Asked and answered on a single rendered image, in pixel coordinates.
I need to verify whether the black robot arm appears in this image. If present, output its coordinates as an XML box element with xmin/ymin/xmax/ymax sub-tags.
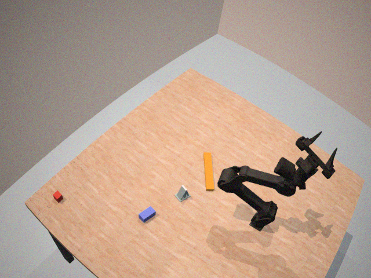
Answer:
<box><xmin>217</xmin><ymin>157</ymin><xmax>318</xmax><ymax>232</ymax></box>

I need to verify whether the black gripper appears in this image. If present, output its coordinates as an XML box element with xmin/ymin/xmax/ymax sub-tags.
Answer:
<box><xmin>296</xmin><ymin>131</ymin><xmax>337</xmax><ymax>179</ymax></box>

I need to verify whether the blue rectangular block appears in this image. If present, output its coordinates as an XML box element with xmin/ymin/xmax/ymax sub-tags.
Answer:
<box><xmin>139</xmin><ymin>206</ymin><xmax>156</xmax><ymax>223</ymax></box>

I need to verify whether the orange bar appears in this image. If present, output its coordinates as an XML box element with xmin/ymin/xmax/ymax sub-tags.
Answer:
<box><xmin>203</xmin><ymin>152</ymin><xmax>214</xmax><ymax>191</ymax></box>

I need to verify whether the red cube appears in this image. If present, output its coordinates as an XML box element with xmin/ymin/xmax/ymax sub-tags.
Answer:
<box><xmin>53</xmin><ymin>191</ymin><xmax>63</xmax><ymax>203</ymax></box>

